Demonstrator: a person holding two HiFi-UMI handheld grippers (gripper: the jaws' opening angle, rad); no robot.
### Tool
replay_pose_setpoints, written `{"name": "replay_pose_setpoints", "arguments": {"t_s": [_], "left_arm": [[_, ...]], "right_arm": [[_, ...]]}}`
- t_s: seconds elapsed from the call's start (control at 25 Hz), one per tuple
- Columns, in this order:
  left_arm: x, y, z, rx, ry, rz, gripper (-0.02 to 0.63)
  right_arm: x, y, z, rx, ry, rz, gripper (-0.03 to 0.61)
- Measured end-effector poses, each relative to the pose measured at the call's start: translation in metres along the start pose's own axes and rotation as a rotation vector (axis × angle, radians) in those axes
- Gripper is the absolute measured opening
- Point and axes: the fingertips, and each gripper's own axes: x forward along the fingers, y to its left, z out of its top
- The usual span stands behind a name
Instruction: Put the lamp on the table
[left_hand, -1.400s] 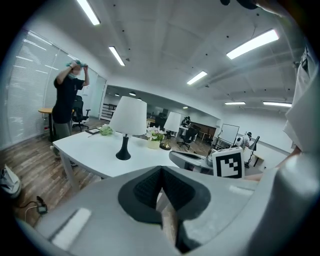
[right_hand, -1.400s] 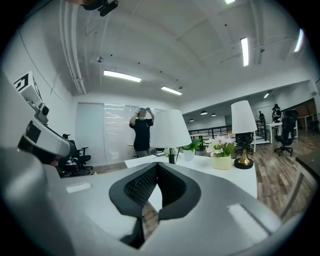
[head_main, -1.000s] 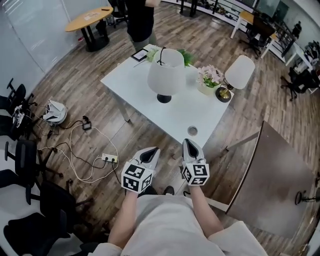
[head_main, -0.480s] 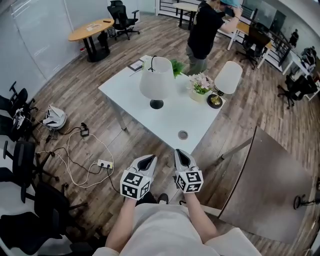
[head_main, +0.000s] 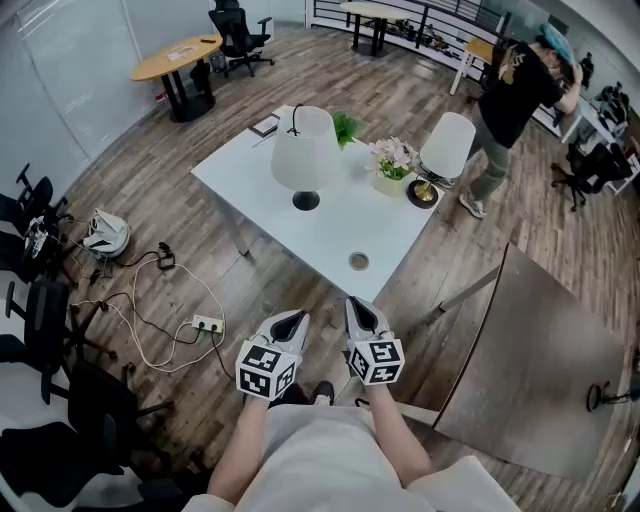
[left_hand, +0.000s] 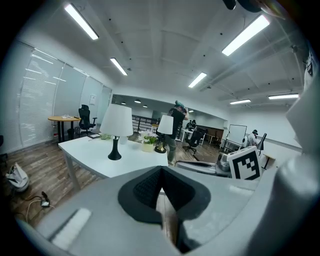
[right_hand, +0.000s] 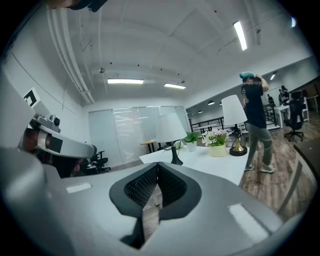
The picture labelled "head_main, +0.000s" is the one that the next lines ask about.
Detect black white gripper device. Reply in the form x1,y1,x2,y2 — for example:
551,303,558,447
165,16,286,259
22,215,51,261

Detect person's dark shoe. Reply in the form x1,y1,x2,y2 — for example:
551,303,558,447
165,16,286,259
309,380,336,407

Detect person's light grey shirt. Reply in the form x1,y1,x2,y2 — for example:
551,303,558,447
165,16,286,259
182,402,524,512

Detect round pale wooden table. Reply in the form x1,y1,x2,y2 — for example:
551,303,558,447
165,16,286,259
339,0,411,57

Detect round orange wooden table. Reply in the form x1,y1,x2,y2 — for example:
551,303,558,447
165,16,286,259
130,34,224,124

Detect white power strip with cables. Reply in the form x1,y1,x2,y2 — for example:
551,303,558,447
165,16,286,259
74,259,227,374

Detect black metal railing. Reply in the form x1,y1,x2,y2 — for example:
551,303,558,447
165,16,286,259
312,0,511,51

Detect black picture frame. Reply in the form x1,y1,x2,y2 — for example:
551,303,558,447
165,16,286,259
248,113,281,137

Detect green potted plant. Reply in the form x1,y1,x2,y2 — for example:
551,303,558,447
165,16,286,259
332,112,366,151

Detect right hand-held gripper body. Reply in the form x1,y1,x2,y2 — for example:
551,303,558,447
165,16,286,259
344,338,405,387

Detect person's left forearm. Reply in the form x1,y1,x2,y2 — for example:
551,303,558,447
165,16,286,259
206,397,274,501

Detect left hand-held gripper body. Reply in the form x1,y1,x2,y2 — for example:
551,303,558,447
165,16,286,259
234,339,301,403

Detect black power cable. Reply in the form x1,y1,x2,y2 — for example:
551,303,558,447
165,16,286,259
209,330,246,396
69,249,204,347

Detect row of small shelf items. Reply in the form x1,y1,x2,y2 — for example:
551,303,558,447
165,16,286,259
359,17,466,51

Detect white lamp with gold base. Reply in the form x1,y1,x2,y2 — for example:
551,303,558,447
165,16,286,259
407,111,477,206

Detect white shade table lamp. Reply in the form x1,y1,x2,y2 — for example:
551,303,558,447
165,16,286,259
270,102,345,212

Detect person's right forearm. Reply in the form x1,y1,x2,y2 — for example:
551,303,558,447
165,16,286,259
367,384,434,494

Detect large dark brown table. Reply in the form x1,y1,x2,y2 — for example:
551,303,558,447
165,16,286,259
432,243,629,484

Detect pink flowers in pale pot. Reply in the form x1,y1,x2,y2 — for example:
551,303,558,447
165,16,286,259
367,137,420,197

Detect white rectangular table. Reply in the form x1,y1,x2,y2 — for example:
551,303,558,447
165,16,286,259
190,103,446,305

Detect person's black trousers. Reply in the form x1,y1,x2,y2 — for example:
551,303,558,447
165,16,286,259
274,382,314,409

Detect cluster of black office chairs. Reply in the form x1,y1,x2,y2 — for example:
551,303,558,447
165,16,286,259
0,162,211,512

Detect black swivel office chair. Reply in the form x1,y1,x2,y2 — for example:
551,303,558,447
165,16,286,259
207,0,276,79
551,142,634,212

